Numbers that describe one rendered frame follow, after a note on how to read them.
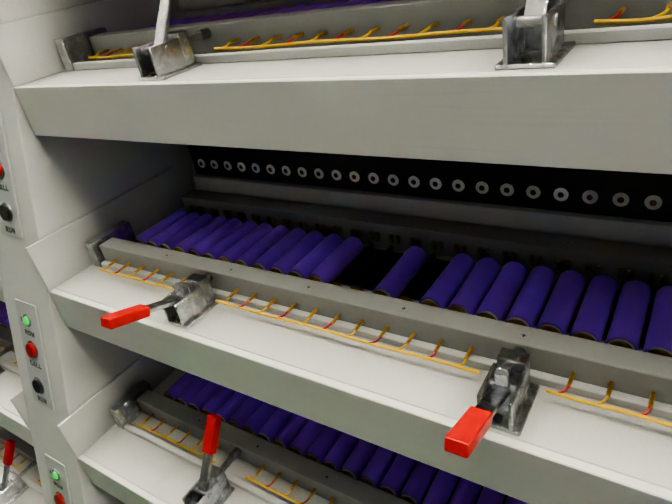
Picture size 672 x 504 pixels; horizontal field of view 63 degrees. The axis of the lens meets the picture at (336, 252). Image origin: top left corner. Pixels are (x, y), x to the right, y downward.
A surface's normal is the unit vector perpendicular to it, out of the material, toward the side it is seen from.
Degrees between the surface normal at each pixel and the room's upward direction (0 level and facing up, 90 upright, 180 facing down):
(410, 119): 107
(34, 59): 90
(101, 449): 16
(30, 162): 90
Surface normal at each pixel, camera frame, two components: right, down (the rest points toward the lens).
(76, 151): 0.84, 0.15
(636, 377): -0.53, 0.51
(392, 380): -0.17, -0.85
